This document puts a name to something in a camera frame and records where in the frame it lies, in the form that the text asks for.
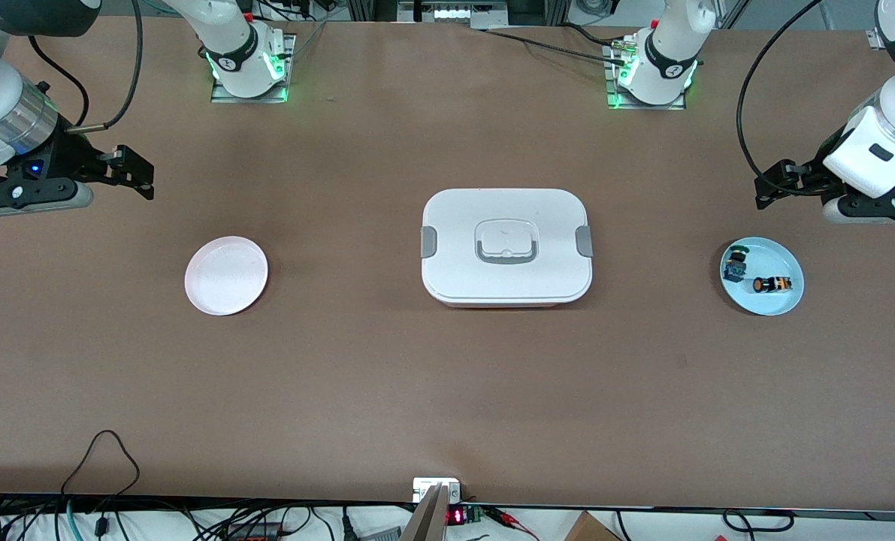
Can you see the brown cardboard box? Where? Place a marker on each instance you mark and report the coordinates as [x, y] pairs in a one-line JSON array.
[[590, 530]]

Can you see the grey camera mount bar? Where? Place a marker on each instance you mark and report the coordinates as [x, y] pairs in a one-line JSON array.
[[428, 518]]

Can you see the green push-button switch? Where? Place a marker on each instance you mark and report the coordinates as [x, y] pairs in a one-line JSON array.
[[736, 264]]

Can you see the white round plate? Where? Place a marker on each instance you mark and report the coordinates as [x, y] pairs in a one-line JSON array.
[[225, 274]]

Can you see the aluminium frame bracket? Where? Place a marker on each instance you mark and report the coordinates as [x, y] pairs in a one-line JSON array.
[[874, 37]]

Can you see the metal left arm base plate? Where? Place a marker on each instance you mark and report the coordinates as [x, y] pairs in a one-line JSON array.
[[611, 101]]

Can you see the lit metal rack panel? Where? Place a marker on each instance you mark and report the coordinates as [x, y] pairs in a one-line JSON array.
[[455, 11]]

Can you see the red LED display board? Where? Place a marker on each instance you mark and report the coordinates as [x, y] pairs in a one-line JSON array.
[[456, 516]]

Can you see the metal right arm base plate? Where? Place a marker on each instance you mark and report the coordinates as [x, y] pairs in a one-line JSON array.
[[288, 75]]

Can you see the white mount bracket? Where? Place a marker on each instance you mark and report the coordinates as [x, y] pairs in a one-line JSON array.
[[423, 487]]

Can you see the white lunch box grey clasps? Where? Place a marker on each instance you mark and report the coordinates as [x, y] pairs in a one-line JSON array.
[[455, 270]]

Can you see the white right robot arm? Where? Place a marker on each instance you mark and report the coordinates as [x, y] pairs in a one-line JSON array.
[[229, 37]]

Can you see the orange push-button switch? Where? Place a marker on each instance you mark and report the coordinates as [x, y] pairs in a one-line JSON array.
[[774, 285]]

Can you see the light blue round plate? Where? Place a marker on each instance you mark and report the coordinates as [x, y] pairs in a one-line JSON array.
[[770, 304]]

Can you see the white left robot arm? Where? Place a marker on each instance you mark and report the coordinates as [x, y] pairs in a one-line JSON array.
[[665, 52]]

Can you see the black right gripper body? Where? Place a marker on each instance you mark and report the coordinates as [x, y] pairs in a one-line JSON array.
[[74, 158]]

